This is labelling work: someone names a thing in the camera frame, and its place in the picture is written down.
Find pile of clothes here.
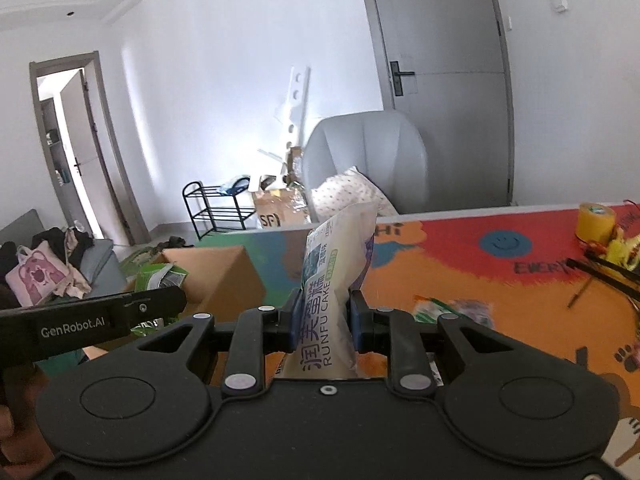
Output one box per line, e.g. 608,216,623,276
30,227,96,301

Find colourful printed table mat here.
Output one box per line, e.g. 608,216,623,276
200,202,640,480

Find white board with holes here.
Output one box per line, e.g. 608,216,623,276
257,65,311,187

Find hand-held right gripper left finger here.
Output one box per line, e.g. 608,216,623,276
132,287,304,398

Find dark sandal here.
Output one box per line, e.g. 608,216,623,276
154,235,196,251

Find yellow cup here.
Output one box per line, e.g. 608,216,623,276
575,202,617,244

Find green floor mat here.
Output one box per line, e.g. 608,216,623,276
117,247,163,281

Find pink printed bag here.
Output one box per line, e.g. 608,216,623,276
5,240,71,307

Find white cake snack packet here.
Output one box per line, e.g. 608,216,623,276
274,201,378,381

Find black metal shoe rack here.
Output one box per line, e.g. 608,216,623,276
182,178,257,240

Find brown printed shipping box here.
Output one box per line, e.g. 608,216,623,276
252,187,311,231

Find black door handle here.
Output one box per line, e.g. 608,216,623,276
390,61,416,97

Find green white snack packet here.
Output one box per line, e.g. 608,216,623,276
412,296,493,324

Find grey room door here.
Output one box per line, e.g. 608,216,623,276
30,51,151,247

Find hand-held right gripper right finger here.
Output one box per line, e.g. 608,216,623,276
349,290,587,401

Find grey sofa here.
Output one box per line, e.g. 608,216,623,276
0,208,126,307

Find cardboard box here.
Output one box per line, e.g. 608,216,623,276
85,245,266,361

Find white dotted pillow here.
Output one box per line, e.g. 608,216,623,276
310,166,399,224

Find grey armchair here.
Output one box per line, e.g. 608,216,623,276
303,111,429,223

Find grey door with handle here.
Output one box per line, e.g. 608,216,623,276
356,0,516,206

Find yellow toy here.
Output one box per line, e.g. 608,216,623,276
602,230,640,269

